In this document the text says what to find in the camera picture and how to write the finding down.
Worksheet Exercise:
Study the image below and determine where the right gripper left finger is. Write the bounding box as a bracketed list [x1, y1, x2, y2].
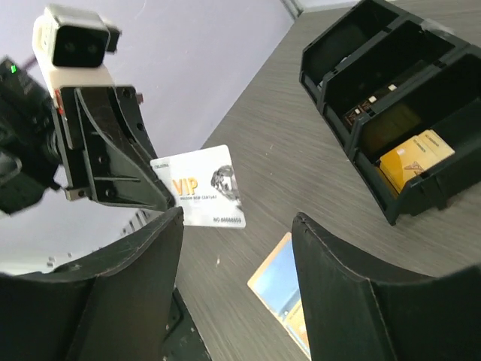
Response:
[1, 208, 183, 360]

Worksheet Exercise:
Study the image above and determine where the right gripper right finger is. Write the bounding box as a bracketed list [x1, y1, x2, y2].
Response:
[292, 213, 480, 361]

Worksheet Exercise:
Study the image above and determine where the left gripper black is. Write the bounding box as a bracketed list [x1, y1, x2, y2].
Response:
[51, 86, 176, 211]

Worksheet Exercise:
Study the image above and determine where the beige leather card holder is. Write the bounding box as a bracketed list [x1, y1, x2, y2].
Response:
[247, 232, 301, 344]

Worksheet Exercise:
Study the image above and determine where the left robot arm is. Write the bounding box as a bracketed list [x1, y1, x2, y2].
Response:
[1, 58, 176, 215]

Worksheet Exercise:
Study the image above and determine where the gold card in tray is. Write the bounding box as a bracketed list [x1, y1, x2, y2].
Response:
[380, 129, 455, 193]

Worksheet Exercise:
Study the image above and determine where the black three-compartment tray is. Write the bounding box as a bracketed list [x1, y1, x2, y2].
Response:
[300, 1, 480, 224]

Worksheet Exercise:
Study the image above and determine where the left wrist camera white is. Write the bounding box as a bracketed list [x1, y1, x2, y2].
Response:
[32, 4, 122, 95]

